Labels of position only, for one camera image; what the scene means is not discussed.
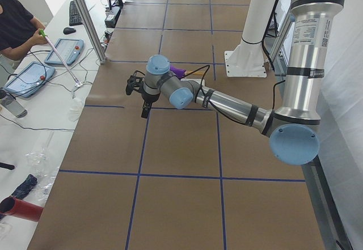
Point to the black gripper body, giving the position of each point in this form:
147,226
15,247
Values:
148,97

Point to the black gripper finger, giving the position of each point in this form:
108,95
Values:
145,111

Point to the purple microfiber towel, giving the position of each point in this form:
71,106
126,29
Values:
180,73

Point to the person's hand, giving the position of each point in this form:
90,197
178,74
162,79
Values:
38,39

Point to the black box on table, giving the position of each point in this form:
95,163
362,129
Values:
112,17

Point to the blue teach pendant far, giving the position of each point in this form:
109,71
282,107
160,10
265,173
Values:
69,49

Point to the blue teach pendant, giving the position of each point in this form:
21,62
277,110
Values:
29,80
69,49

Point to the black computer mouse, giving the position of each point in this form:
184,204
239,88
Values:
69,30

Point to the black keyboard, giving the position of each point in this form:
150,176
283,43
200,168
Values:
74,16

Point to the blue teach pendant near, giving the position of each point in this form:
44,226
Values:
29,80

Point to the clear plastic wrap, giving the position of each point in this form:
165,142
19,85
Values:
43,167

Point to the clear water bottle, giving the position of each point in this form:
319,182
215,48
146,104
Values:
12,105

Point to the dark blue folded cloth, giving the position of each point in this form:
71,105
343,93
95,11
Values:
25,187

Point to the person in black shirt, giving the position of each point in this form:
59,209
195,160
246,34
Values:
17,27

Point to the red cylinder tube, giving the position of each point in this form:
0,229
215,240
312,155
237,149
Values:
12,206

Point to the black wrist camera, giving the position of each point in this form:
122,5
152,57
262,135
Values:
134,83

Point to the pink stick green handle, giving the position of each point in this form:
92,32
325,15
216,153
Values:
78,83

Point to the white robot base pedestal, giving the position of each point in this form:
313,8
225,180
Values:
247,59

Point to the aluminium frame post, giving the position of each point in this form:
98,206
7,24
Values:
90,29

